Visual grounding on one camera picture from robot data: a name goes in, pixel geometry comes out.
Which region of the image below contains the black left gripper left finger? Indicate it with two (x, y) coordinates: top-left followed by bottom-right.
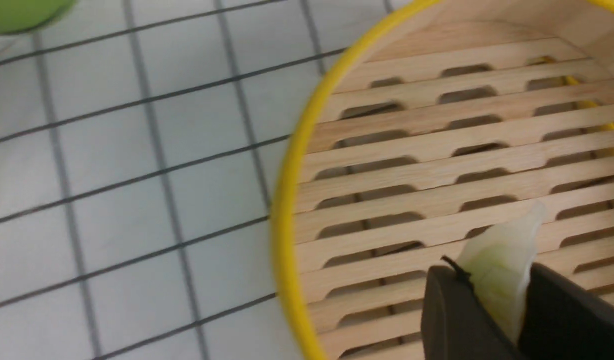
(420, 256), (526, 360)

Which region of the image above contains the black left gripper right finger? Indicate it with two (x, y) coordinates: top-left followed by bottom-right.
(518, 262), (614, 360)

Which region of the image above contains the green dumpling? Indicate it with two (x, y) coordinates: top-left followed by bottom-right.
(457, 202), (547, 344)

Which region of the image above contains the bamboo steamer tray yellow rim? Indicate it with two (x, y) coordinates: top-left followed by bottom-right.
(272, 0), (614, 360)

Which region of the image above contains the white grid tablecloth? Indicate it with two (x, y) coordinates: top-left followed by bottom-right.
(0, 0), (406, 360)

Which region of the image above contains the green toy watermelon ball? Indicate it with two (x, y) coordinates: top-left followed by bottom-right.
(0, 0), (77, 35)

